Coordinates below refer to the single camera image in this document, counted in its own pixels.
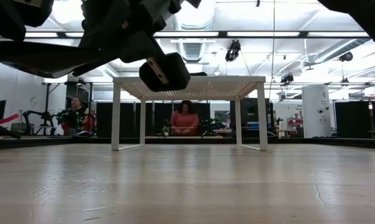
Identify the black ceiling spotlight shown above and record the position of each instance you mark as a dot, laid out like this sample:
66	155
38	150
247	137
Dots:
233	50
345	56
287	78

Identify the black teardrop plate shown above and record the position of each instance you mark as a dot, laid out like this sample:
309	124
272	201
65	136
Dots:
35	59

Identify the red slanted bar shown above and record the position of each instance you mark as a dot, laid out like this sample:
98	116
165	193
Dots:
5	119

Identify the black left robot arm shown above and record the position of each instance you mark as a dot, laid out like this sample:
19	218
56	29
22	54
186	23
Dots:
7	15

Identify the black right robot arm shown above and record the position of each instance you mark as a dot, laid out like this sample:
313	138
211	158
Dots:
367	15

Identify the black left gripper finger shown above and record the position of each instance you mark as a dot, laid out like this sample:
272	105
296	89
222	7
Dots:
97	66

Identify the black aluminium table frame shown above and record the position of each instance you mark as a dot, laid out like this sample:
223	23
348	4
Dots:
299	141

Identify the small green potted plant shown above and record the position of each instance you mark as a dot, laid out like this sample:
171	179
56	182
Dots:
165	128

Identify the white round pillar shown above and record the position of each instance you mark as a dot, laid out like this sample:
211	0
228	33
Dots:
311	109

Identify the black LED light bar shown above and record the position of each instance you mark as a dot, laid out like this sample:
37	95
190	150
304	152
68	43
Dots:
222	34

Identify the white perforated metal shelf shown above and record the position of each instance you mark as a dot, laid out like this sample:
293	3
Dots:
221	79

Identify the small shelf with coloured bins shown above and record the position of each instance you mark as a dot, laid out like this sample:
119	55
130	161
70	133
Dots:
294	123

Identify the ceiling air duct with vent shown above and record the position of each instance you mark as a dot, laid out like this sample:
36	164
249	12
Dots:
191	49

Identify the black background robot arm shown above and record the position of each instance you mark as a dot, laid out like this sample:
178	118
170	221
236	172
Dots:
39	118

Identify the person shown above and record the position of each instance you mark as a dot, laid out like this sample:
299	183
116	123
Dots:
184	121
75	119

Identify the black wavy square plate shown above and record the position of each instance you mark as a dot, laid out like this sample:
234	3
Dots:
199	74

